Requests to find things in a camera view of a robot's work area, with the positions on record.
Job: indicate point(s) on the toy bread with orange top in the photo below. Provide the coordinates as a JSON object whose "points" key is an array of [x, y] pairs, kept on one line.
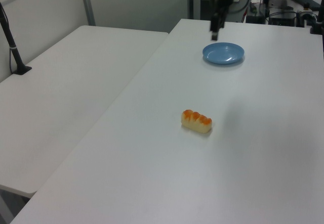
{"points": [[196, 121]]}

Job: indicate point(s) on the blue round plate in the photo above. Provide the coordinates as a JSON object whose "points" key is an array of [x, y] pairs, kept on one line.
{"points": [[222, 53]]}

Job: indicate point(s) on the black electronics box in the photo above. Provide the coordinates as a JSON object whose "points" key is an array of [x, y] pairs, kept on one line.
{"points": [[282, 19]]}

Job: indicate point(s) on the black clamp stand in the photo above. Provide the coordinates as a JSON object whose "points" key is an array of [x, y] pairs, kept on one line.
{"points": [[318, 19]]}

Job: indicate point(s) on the grey metal partition post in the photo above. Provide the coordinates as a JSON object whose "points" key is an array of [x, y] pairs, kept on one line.
{"points": [[87, 4]]}

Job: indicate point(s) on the black camera stand pole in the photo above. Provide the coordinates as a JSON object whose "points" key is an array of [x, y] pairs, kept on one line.
{"points": [[11, 44]]}

